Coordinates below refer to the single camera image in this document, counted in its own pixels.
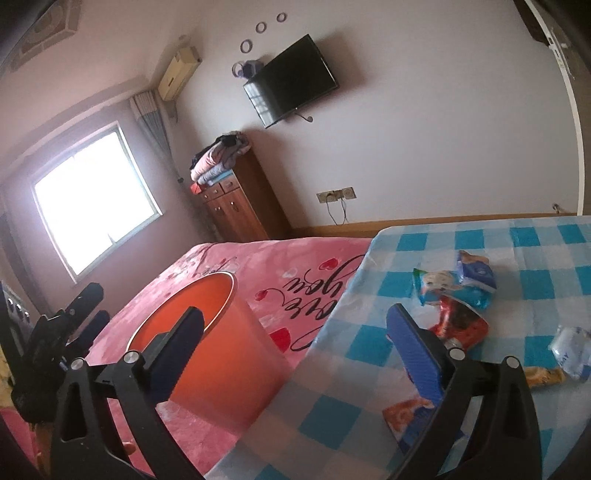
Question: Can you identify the dark power cable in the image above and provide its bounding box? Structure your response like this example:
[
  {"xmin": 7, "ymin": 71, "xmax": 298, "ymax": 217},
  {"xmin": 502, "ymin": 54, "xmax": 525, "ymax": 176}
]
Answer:
[{"xmin": 325, "ymin": 198, "xmax": 352, "ymax": 226}]

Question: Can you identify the clear plastic packet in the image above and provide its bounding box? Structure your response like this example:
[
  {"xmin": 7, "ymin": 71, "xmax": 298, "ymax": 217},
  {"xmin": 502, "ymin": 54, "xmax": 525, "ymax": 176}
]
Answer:
[{"xmin": 548, "ymin": 324, "xmax": 591, "ymax": 381}]

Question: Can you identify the bright window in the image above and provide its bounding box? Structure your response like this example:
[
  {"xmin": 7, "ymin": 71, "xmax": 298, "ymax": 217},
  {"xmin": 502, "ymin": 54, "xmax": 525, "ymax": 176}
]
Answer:
[{"xmin": 30, "ymin": 121, "xmax": 164, "ymax": 283}]

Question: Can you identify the pile of folded clothes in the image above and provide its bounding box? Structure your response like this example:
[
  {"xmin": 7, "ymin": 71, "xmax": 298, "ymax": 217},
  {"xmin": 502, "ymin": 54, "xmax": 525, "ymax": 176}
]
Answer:
[{"xmin": 189, "ymin": 130, "xmax": 252, "ymax": 188}]

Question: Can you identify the wall socket strip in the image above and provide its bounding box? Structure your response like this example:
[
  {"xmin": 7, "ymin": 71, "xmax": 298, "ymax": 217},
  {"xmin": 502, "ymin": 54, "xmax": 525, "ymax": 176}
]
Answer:
[{"xmin": 316, "ymin": 186, "xmax": 357, "ymax": 204}]

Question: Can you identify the red snack packet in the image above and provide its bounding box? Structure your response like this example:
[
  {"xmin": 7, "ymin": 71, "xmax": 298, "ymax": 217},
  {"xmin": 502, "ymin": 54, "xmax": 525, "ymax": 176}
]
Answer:
[{"xmin": 428, "ymin": 295, "xmax": 490, "ymax": 352}]

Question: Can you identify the orange plastic bucket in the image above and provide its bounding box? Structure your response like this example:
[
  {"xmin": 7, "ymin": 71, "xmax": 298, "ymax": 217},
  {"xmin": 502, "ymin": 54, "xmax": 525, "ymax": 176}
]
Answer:
[{"xmin": 126, "ymin": 272, "xmax": 305, "ymax": 437}]

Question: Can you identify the blue orange tissue pack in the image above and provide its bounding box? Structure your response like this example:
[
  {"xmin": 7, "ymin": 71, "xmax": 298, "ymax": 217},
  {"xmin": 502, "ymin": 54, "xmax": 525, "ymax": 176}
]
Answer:
[{"xmin": 382, "ymin": 396, "xmax": 467, "ymax": 455}]

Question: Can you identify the blue checkered tablecloth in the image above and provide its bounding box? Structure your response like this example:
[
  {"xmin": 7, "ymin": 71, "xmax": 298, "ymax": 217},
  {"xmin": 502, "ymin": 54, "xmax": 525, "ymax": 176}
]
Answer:
[{"xmin": 208, "ymin": 215, "xmax": 591, "ymax": 480}]

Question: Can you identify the beige wall air conditioner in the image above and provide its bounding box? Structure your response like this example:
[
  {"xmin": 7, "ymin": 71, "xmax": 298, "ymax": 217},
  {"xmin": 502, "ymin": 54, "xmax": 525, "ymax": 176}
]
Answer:
[{"xmin": 157, "ymin": 44, "xmax": 202, "ymax": 101}]

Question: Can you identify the grey striped curtain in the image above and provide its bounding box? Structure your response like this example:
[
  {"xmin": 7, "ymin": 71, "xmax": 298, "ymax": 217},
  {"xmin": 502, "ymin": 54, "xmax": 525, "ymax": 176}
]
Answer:
[{"xmin": 130, "ymin": 90, "xmax": 178, "ymax": 181}]

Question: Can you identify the metal door lock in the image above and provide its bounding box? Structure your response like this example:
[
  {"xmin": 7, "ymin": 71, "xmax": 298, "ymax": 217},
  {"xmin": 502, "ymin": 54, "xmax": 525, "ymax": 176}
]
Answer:
[{"xmin": 547, "ymin": 32, "xmax": 571, "ymax": 70}]

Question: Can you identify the black wall television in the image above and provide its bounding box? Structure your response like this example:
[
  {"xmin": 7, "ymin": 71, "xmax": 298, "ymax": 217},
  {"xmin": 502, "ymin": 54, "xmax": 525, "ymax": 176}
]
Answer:
[{"xmin": 243, "ymin": 33, "xmax": 340, "ymax": 130}]

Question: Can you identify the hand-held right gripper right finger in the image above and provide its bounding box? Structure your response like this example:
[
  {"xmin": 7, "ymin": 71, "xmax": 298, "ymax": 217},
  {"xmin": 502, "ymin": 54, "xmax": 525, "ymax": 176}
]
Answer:
[{"xmin": 385, "ymin": 302, "xmax": 543, "ymax": 480}]

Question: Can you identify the brown wooden cabinet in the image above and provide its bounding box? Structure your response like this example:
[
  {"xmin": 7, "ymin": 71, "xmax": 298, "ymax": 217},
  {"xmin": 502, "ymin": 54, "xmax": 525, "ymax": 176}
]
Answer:
[{"xmin": 194, "ymin": 148, "xmax": 291, "ymax": 243}]

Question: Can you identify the orange snack wrapper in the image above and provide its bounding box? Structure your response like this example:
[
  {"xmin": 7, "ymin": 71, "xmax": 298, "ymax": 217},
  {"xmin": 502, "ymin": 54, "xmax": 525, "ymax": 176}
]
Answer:
[{"xmin": 524, "ymin": 366, "xmax": 566, "ymax": 392}]

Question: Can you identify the green white snack packet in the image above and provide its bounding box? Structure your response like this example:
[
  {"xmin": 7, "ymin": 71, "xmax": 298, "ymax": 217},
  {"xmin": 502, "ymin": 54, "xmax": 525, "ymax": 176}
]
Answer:
[{"xmin": 412, "ymin": 268, "xmax": 462, "ymax": 306}]

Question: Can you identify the pink printed blanket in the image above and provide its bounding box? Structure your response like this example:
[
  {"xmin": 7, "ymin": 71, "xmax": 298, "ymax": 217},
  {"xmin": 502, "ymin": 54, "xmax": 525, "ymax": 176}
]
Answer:
[{"xmin": 0, "ymin": 237, "xmax": 375, "ymax": 480}]

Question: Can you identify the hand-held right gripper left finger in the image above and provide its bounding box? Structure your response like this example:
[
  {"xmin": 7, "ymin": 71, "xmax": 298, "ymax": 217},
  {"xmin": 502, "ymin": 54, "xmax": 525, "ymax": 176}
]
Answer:
[{"xmin": 51, "ymin": 305, "xmax": 206, "ymax": 480}]

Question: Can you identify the small blue tissue packet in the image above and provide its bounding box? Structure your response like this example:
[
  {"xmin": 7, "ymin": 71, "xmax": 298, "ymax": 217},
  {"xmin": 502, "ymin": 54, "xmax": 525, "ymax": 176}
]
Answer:
[{"xmin": 455, "ymin": 249, "xmax": 497, "ymax": 310}]

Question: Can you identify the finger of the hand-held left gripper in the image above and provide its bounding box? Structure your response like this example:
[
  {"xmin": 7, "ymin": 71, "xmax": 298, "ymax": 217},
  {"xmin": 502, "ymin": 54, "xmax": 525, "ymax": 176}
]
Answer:
[
  {"xmin": 60, "ymin": 282, "xmax": 105, "ymax": 330},
  {"xmin": 69, "ymin": 310, "xmax": 110, "ymax": 358}
]

